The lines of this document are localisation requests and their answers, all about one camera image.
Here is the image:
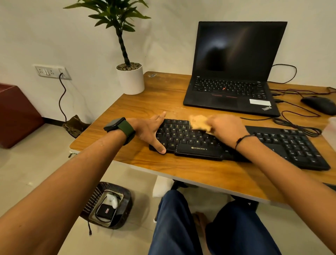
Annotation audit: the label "white plant pot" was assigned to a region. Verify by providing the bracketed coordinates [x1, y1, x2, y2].
[116, 63, 145, 95]

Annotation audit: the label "white charger plug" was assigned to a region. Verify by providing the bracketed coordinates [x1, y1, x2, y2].
[106, 193, 119, 209]

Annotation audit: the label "person's leg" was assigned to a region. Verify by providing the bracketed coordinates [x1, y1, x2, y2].
[205, 201, 282, 255]
[148, 190, 203, 255]

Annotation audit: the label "camouflage bag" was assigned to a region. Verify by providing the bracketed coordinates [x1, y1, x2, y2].
[62, 115, 91, 139]

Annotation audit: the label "person's right hand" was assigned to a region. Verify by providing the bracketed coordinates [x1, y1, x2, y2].
[205, 114, 250, 148]

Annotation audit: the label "black laptop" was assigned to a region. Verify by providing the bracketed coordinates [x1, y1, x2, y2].
[183, 21, 288, 117]

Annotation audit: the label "dark woven basket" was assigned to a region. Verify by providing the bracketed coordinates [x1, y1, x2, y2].
[80, 181, 133, 230]

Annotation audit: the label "person's foot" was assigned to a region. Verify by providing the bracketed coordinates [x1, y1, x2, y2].
[193, 212, 212, 240]

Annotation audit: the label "black computer keyboard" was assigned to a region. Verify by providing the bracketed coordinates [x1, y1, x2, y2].
[149, 119, 331, 171]

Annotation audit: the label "person's left forearm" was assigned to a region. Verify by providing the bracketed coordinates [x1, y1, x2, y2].
[0, 129, 127, 255]

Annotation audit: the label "black smartwatch with green strap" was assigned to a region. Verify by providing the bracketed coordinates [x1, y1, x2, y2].
[103, 117, 136, 146]

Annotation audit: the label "black cord bracelet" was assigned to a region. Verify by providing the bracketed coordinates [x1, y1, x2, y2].
[235, 134, 255, 150]

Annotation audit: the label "black power cable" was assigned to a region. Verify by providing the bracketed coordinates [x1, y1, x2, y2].
[58, 73, 68, 122]

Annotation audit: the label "white table leg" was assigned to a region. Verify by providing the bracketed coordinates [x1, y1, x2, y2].
[152, 175, 174, 198]

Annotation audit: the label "dark red ottoman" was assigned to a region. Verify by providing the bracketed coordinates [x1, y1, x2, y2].
[0, 83, 44, 149]

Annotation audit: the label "person's left leg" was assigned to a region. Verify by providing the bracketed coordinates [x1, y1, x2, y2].
[148, 190, 203, 255]

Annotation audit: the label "white wall socket panel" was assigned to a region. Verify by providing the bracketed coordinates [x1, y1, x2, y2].
[34, 65, 72, 80]

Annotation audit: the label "tan cleaning cloth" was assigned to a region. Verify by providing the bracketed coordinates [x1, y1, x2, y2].
[189, 115, 212, 132]

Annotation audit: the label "black laptop cable loop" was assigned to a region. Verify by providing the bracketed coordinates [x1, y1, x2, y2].
[267, 64, 297, 85]

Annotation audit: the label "green potted plant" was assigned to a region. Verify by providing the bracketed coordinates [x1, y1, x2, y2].
[63, 0, 152, 68]

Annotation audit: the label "person's left hand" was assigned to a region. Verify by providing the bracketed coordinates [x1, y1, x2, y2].
[127, 111, 167, 155]

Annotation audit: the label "translucent white container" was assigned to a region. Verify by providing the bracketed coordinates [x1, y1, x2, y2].
[321, 124, 336, 152]

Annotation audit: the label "person's right leg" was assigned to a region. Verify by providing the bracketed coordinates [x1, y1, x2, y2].
[205, 201, 282, 255]

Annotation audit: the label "black power adapter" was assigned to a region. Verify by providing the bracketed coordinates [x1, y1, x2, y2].
[96, 203, 117, 222]

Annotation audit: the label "person's right forearm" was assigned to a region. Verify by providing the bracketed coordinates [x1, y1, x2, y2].
[235, 135, 336, 253]

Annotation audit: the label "black and red cables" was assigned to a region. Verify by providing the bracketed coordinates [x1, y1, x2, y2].
[270, 87, 336, 97]

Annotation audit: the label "coiled black keyboard cable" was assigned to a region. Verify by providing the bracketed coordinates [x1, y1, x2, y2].
[240, 100, 322, 138]

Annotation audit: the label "black computer mouse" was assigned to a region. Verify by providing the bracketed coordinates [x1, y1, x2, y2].
[300, 96, 336, 116]

